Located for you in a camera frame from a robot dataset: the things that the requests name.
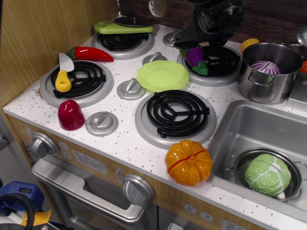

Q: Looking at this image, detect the back right black burner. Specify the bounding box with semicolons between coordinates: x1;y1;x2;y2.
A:
177;46;242;87

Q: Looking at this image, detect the blue device on floor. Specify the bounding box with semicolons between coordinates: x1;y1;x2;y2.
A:
0;181;45;212

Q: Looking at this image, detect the yellow cloth on floor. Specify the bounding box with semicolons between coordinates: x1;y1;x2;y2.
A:
20;210;51;227

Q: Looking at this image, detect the back left black burner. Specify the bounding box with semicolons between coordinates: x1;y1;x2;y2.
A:
93;33;154;60

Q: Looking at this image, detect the red toy chili pepper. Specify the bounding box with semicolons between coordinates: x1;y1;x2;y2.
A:
66;46;114;62

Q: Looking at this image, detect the dark red toy pepper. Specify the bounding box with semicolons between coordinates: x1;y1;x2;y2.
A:
58;100;85;131

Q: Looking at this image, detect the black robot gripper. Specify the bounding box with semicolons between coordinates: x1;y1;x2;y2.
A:
174;0;247;60

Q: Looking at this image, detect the orange toy at right edge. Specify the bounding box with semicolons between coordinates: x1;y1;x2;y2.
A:
299;60;307;74

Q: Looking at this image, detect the black braided cable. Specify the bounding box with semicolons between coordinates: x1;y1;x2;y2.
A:
0;193;36;230

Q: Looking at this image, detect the purple toy onion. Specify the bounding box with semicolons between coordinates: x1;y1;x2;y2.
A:
251;60;281;75

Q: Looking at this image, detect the hanging steel slotted spoon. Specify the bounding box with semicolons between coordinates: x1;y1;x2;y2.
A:
148;0;169;18

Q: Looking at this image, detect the silver stove knob upper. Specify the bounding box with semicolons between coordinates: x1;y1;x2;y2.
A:
142;52;167;65

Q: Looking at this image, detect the silver stove knob middle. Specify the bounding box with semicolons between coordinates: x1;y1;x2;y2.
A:
117;78;146;101

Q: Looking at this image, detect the black burner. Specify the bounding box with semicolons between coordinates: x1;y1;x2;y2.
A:
135;90;217;149
177;46;242;87
40;60;114;108
93;33;154;60

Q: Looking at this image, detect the green toy cabbage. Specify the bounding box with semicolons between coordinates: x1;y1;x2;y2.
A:
245;154;292;197

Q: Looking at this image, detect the grey oven dial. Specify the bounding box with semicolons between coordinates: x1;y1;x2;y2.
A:
122;173;155;205
31;132;59;159

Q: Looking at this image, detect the light green plastic plate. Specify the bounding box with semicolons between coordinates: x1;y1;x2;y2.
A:
136;60;189;92

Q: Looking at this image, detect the grey oven dial left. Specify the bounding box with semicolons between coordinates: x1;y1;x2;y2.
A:
31;132;59;159

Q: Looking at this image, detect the silver stove knob front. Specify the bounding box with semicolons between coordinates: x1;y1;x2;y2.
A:
85;111;119;137

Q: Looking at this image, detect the orange toy pumpkin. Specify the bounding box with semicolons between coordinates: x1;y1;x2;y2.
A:
165;139;213;186

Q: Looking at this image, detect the yellow toy corn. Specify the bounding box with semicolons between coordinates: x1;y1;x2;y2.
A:
240;38;260;53

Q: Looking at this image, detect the toy knife yellow handle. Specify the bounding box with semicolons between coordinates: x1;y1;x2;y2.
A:
55;53;74;92

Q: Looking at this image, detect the grey oven dial right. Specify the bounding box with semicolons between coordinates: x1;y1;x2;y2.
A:
122;173;155;205

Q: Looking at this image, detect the silver stove knob back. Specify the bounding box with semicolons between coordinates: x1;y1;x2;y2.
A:
163;29;179;47

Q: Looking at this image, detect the large stainless steel pot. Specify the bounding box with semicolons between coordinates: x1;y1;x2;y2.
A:
237;43;303;104

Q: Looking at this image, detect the grey toy sink basin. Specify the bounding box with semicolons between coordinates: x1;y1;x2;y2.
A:
209;100;307;222

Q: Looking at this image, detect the silver stove knob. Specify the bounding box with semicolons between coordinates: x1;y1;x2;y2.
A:
85;111;119;137
163;29;179;47
117;78;146;101
142;52;167;65

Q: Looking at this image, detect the silver oven door handle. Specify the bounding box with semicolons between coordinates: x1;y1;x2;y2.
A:
32;159;157;230

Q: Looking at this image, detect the front right black burner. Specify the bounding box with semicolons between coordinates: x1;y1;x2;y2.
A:
135;90;217;149

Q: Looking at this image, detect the front left black burner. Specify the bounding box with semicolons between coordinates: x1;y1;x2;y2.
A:
40;60;114;108

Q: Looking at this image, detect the purple toy eggplant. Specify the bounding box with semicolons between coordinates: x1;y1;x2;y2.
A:
185;46;209;76

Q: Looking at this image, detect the small steel pan in sink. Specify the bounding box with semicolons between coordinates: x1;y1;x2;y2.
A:
222;148;304;202

